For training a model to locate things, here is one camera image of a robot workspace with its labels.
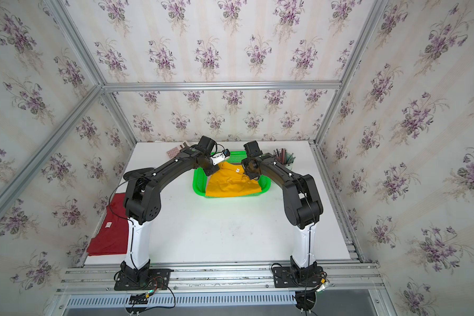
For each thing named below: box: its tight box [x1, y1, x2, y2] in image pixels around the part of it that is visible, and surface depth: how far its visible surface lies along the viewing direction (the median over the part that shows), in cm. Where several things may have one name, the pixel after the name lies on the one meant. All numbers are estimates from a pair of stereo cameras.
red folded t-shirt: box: [86, 192, 129, 257], surface depth 87 cm
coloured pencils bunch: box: [273, 148, 296, 165], surface depth 97 cm
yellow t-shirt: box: [205, 161, 263, 198], surface depth 92 cm
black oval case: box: [123, 167, 155, 181], surface depth 106 cm
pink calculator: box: [166, 144, 184, 159], surface depth 117 cm
